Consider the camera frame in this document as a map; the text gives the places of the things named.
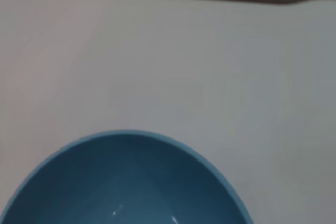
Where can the blue bowl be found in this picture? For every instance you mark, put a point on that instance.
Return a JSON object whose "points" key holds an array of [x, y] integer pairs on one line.
{"points": [[126, 179]]}

